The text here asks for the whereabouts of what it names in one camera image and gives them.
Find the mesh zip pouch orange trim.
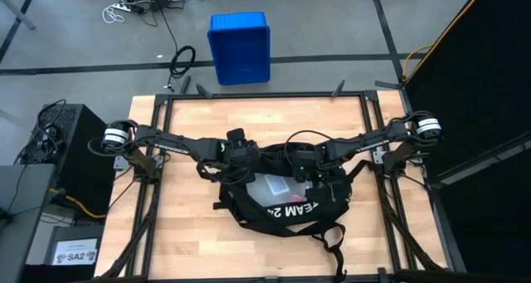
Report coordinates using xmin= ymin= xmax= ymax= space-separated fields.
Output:
xmin=247 ymin=173 xmax=314 ymax=207

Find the black backpack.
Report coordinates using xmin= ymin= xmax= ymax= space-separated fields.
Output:
xmin=212 ymin=140 xmax=374 ymax=283

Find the blue plastic bin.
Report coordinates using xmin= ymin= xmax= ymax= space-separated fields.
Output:
xmin=207 ymin=11 xmax=272 ymax=86

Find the black computer tower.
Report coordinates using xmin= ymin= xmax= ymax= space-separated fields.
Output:
xmin=31 ymin=103 xmax=117 ymax=217

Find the black case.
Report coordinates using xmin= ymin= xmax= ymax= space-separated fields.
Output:
xmin=43 ymin=224 xmax=105 ymax=283

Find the black backdrop panel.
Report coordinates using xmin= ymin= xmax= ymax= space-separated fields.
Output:
xmin=400 ymin=0 xmax=531 ymax=283

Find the white power strip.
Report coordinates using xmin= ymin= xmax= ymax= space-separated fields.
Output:
xmin=114 ymin=1 xmax=144 ymax=13

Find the white SA2 label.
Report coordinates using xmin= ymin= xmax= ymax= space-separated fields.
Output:
xmin=52 ymin=237 xmax=100 ymax=266

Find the black metal beam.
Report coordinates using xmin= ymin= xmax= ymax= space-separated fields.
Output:
xmin=433 ymin=131 xmax=531 ymax=184

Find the grey desk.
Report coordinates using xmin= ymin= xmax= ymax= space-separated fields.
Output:
xmin=0 ymin=163 xmax=57 ymax=283

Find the grey metal leg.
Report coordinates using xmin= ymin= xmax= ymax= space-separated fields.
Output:
xmin=0 ymin=0 xmax=37 ymax=30

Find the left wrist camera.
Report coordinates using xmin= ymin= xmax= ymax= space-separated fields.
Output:
xmin=227 ymin=127 xmax=246 ymax=145

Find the black metal table frame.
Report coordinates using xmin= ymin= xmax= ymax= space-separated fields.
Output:
xmin=97 ymin=75 xmax=470 ymax=283

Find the coiled black cable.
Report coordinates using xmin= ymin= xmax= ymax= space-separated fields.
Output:
xmin=168 ymin=45 xmax=197 ymax=91

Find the thin yellow cable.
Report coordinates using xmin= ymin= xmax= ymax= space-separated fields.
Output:
xmin=402 ymin=44 xmax=435 ymax=83

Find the thick yellow cable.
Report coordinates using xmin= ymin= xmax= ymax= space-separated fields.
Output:
xmin=49 ymin=187 xmax=108 ymax=219

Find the black cable bundle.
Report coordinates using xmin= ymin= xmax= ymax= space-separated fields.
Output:
xmin=14 ymin=98 xmax=70 ymax=166

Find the white cable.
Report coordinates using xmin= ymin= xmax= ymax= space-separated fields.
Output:
xmin=101 ymin=2 xmax=126 ymax=24

